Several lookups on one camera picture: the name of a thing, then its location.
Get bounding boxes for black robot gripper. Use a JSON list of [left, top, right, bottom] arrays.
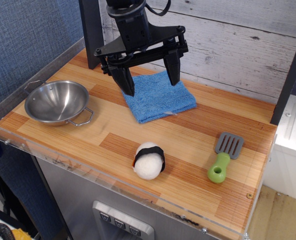
[[94, 9, 188, 97]]

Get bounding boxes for white plush egg black band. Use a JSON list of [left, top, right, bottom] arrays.
[[132, 142, 166, 180]]

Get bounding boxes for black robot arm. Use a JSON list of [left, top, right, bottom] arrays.
[[94, 0, 188, 96]]

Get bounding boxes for blue folded cloth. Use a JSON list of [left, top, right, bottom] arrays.
[[123, 71, 197, 124]]

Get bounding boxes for silver dispenser button panel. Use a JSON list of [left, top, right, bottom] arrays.
[[92, 200, 155, 240]]

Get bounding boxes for clear acrylic front guard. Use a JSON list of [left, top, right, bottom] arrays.
[[0, 116, 252, 240]]

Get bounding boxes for white ridged side cabinet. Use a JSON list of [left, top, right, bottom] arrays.
[[263, 95, 296, 199]]

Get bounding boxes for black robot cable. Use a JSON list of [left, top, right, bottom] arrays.
[[145, 0, 171, 17]]

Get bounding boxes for dark grey left post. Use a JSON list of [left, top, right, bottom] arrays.
[[78, 0, 104, 70]]

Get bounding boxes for dark grey post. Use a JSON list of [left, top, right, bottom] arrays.
[[270, 52, 296, 126], [78, 0, 104, 70]]

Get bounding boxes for stainless steel bowl with handles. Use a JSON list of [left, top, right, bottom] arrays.
[[24, 80, 94, 127]]

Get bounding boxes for grey spatula green handle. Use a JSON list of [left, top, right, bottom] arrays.
[[207, 132, 244, 184]]

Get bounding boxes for dark grey right post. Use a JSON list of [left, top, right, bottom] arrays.
[[270, 52, 296, 126]]

